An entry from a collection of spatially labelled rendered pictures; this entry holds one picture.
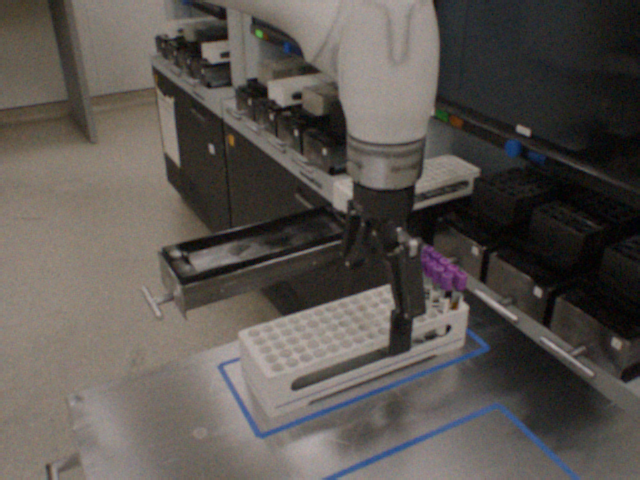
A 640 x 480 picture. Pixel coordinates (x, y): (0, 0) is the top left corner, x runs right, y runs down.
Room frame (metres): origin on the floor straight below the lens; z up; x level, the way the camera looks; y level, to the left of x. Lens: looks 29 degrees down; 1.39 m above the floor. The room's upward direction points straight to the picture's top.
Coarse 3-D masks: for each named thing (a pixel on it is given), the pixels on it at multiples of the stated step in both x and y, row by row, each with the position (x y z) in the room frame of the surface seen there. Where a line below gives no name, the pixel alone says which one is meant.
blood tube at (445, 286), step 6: (444, 276) 0.69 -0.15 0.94; (450, 276) 0.69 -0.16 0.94; (444, 282) 0.69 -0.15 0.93; (450, 282) 0.69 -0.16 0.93; (444, 288) 0.69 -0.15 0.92; (450, 288) 0.69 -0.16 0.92; (444, 294) 0.69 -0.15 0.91; (444, 300) 0.69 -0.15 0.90; (438, 306) 0.69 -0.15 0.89; (444, 306) 0.69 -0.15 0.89; (438, 312) 0.69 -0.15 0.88; (444, 312) 0.69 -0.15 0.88; (438, 330) 0.69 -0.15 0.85; (444, 330) 0.69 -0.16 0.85
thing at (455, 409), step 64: (128, 384) 0.62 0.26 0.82; (192, 384) 0.62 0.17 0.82; (384, 384) 0.62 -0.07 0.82; (448, 384) 0.62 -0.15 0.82; (512, 384) 0.62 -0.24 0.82; (576, 384) 0.62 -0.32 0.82; (128, 448) 0.51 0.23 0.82; (192, 448) 0.51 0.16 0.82; (256, 448) 0.51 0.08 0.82; (320, 448) 0.51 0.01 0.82; (384, 448) 0.51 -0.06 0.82; (448, 448) 0.51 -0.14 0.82; (512, 448) 0.51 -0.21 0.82; (576, 448) 0.51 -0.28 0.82
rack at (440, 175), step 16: (432, 160) 1.25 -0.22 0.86; (448, 160) 1.25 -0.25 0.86; (432, 176) 1.17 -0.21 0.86; (448, 176) 1.18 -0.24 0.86; (464, 176) 1.18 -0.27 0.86; (336, 192) 1.12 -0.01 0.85; (352, 192) 1.09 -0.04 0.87; (416, 192) 1.12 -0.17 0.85; (432, 192) 1.17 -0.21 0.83; (448, 192) 1.18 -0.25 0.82; (464, 192) 1.18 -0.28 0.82; (416, 208) 1.12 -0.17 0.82
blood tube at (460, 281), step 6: (456, 276) 0.70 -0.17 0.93; (462, 276) 0.69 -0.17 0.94; (456, 282) 0.69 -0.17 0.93; (462, 282) 0.69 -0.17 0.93; (456, 288) 0.69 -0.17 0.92; (462, 288) 0.69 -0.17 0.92; (456, 294) 0.69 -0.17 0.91; (462, 294) 0.69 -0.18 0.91; (456, 300) 0.69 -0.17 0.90; (456, 306) 0.69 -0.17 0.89
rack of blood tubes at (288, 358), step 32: (384, 288) 0.74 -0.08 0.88; (288, 320) 0.67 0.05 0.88; (320, 320) 0.68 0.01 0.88; (352, 320) 0.68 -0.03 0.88; (384, 320) 0.68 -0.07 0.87; (416, 320) 0.68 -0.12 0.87; (448, 320) 0.68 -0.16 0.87; (256, 352) 0.61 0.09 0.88; (288, 352) 0.61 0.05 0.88; (320, 352) 0.61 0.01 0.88; (352, 352) 0.61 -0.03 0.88; (384, 352) 0.67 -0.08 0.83; (416, 352) 0.66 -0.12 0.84; (256, 384) 0.59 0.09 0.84; (288, 384) 0.57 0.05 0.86; (320, 384) 0.59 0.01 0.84; (352, 384) 0.61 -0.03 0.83
